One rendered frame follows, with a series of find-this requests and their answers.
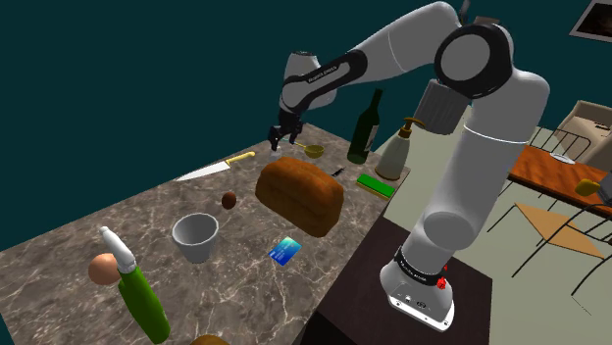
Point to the golden measuring scoop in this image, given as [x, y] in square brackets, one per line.
[313, 150]

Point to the pale pink egg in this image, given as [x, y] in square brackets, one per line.
[101, 270]

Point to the dark green wine bottle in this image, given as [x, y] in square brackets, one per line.
[366, 131]

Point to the beige armchair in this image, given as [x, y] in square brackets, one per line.
[585, 126]

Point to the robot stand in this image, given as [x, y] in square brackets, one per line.
[406, 305]

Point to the brown bread loaf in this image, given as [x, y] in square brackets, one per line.
[299, 193]

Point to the small black pen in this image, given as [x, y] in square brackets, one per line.
[338, 171]

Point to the yellow object on table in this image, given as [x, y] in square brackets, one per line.
[586, 187]

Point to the orange wooden dining table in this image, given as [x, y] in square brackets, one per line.
[550, 174]

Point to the brown egg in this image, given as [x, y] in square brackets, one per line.
[229, 200]

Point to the blue card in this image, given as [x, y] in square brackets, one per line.
[285, 251]

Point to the wall picture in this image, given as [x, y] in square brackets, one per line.
[595, 21]

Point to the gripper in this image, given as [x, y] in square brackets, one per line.
[285, 125]

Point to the green spray bottle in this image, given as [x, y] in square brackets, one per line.
[143, 301]

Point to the green and yellow sponge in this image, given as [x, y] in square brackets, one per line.
[375, 185]

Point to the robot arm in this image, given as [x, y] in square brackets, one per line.
[478, 157]

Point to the grey cup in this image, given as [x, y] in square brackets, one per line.
[195, 236]

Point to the brown round object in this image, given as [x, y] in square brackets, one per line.
[209, 340]

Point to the white plate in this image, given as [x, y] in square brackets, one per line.
[562, 158]

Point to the white soap dispenser bottle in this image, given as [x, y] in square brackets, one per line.
[394, 153]

